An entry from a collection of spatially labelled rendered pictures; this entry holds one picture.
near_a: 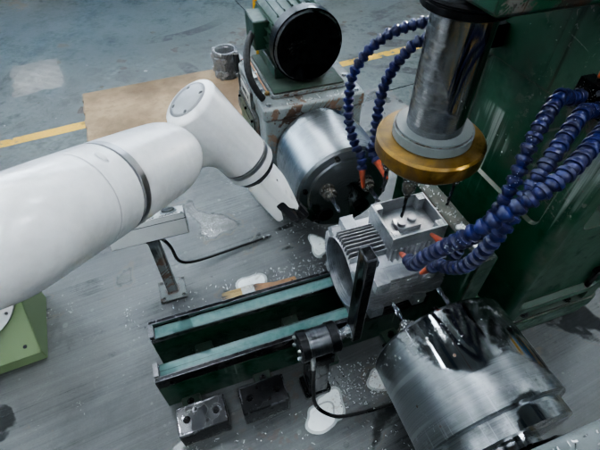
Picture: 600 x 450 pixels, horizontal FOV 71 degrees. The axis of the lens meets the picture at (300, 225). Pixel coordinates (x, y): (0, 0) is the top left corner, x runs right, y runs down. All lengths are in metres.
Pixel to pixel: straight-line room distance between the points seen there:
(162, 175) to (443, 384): 0.49
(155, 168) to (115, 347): 0.77
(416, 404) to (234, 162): 0.46
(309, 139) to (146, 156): 0.64
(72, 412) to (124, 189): 0.79
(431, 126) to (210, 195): 0.89
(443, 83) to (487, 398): 0.44
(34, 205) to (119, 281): 0.93
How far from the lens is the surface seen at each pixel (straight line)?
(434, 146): 0.68
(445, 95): 0.65
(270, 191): 0.68
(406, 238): 0.83
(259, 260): 1.20
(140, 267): 1.26
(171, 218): 0.97
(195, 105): 0.59
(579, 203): 0.81
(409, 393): 0.72
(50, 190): 0.34
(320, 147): 0.99
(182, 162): 0.46
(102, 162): 0.39
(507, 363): 0.70
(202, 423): 0.95
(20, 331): 1.17
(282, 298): 0.98
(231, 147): 0.62
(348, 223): 0.92
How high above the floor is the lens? 1.75
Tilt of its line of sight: 47 degrees down
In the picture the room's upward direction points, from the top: straight up
